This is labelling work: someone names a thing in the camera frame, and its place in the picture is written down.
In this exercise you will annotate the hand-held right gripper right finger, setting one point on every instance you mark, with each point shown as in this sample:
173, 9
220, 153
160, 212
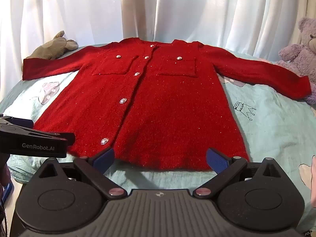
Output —
218, 161

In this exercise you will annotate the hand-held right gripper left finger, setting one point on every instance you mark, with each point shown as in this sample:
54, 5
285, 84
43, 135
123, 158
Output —
105, 157

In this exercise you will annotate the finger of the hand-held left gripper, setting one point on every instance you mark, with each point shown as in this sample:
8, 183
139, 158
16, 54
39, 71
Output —
59, 137

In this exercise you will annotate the red knitted cardigan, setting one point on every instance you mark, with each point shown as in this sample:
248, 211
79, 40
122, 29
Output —
160, 103

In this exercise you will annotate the light blue printed bedsheet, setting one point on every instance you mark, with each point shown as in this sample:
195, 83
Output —
271, 118

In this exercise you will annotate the grey plush toy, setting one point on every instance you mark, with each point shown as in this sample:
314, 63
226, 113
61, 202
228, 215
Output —
51, 47

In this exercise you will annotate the purple teddy bear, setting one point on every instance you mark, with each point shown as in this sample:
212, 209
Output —
300, 54

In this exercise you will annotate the white curtain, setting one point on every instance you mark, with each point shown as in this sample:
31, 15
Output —
158, 9

